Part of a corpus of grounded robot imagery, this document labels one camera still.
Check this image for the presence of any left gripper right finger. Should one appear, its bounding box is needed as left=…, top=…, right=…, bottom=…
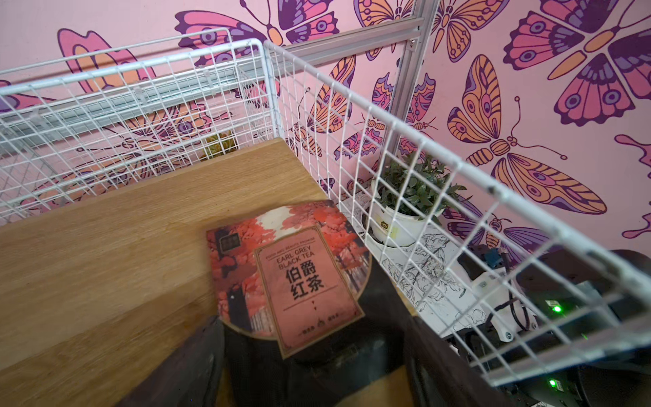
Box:
left=403, top=317, right=512, bottom=406

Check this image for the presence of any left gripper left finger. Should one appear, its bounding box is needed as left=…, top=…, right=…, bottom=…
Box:
left=117, top=316, right=225, bottom=406

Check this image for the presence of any red tea bag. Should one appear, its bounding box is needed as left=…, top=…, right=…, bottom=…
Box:
left=205, top=199, right=408, bottom=407

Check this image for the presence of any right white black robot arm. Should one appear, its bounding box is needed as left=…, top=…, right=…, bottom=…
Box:
left=447, top=245, right=650, bottom=406

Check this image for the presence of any top wooden shelf board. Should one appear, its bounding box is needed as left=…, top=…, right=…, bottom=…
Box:
left=1, top=139, right=327, bottom=406

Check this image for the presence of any green potted plant white pot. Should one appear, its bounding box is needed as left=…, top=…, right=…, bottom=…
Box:
left=364, top=153, right=466, bottom=248

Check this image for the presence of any white wire shelf rack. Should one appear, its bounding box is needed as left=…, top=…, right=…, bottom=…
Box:
left=1, top=49, right=650, bottom=385

